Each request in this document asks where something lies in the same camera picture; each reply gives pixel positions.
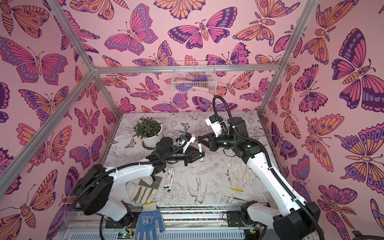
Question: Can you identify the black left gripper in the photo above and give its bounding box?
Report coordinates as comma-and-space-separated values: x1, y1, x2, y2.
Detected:
160, 146, 204, 168

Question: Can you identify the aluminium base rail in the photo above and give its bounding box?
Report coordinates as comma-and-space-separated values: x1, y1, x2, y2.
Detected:
58, 204, 279, 240

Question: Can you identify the wire wall basket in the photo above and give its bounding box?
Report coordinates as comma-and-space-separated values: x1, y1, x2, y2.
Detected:
170, 61, 217, 94

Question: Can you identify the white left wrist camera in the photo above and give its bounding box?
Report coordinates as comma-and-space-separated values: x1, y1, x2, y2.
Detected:
179, 132, 196, 153

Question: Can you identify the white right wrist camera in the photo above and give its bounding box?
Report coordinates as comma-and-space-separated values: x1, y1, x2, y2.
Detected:
205, 115, 223, 137

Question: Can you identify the green potted plant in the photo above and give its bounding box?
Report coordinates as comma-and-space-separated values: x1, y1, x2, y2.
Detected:
134, 117, 162, 139

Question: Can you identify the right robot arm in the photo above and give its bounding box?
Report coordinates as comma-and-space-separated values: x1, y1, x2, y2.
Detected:
198, 96, 325, 240

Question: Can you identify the blue dotted glove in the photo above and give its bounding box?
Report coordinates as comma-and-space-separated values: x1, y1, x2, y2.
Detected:
134, 202, 165, 240

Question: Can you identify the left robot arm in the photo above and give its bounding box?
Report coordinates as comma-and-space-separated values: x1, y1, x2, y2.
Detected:
70, 135, 205, 224

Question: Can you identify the white plant pot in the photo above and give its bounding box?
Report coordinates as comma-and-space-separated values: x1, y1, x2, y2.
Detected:
142, 124, 164, 149

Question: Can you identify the grey white work glove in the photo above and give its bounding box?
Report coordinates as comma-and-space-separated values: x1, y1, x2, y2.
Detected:
130, 175, 163, 205

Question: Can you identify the white knit glove on table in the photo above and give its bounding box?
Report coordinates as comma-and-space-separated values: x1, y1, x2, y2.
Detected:
227, 158, 254, 192

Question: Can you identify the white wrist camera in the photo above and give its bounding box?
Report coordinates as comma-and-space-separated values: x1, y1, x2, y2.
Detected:
205, 115, 223, 137
179, 132, 196, 153

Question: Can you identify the white marker pen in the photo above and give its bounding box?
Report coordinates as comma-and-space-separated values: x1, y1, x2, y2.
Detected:
198, 143, 204, 162
168, 169, 175, 192
164, 167, 173, 189

